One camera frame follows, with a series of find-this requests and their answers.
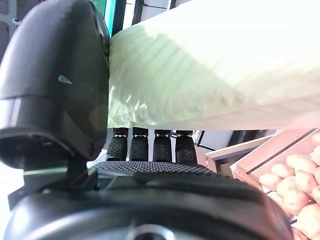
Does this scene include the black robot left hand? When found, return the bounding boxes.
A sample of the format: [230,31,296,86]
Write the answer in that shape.
[0,0,294,240]

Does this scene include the slim pale napa cabbage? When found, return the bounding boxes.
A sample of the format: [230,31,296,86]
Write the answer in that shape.
[107,0,320,131]

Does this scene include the wooden potato crate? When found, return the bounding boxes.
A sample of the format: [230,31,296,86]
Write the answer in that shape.
[231,127,320,240]

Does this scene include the brown potato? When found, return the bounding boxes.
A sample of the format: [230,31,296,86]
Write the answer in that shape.
[286,154,318,175]
[271,163,296,179]
[283,188,310,216]
[294,171,320,195]
[259,173,283,188]

